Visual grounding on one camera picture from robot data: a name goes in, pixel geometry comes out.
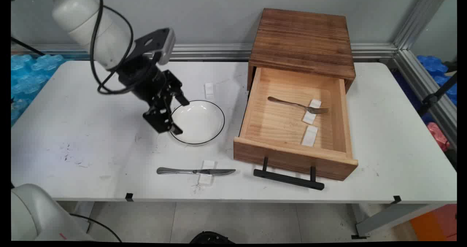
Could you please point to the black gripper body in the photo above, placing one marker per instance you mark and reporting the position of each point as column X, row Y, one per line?
column 142, row 79

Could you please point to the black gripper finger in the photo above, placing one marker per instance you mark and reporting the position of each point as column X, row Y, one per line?
column 160, row 117
column 180, row 98

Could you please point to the steel table knife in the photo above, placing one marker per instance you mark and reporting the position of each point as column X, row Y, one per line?
column 175, row 171

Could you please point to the white ceramic cutlery rest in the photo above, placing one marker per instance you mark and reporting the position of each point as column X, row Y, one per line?
column 208, row 164
column 309, row 136
column 209, row 91
column 309, row 118

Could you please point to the white plate black rim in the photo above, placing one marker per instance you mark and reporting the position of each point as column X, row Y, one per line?
column 200, row 124

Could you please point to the black tape marker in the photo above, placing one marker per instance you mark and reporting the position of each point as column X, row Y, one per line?
column 397, row 199
column 129, row 197

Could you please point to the light wooden drawer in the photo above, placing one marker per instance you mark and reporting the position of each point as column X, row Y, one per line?
column 277, row 126

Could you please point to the steel fork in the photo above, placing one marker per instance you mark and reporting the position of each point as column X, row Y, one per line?
column 284, row 101

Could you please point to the blue bubble wrap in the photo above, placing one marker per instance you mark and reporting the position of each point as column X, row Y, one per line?
column 432, row 64
column 25, row 79

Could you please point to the white table leg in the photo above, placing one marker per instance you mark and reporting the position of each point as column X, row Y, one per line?
column 85, row 210

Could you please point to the black round floor object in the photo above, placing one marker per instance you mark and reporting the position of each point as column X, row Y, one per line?
column 211, row 238

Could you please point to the dark wooden drawer cabinet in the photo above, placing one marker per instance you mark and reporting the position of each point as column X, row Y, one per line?
column 303, row 39

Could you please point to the grey table leg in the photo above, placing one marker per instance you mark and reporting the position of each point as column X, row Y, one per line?
column 390, row 217

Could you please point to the black tripod pole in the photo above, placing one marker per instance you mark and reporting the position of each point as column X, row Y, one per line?
column 432, row 99

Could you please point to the pink plastic bag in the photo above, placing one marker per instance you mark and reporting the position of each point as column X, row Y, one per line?
column 436, row 134

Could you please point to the orange box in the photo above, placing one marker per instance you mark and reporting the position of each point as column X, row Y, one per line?
column 434, row 225

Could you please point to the grey wrist camera black bracket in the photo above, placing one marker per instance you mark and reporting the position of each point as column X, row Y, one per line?
column 166, row 44

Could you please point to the long aluminium frame rail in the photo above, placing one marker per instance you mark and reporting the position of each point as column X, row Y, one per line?
column 204, row 51

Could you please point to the short aluminium frame rail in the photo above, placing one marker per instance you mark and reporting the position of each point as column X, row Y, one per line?
column 412, row 66

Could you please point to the aluminium frame post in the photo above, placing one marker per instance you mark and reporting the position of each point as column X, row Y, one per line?
column 419, row 20

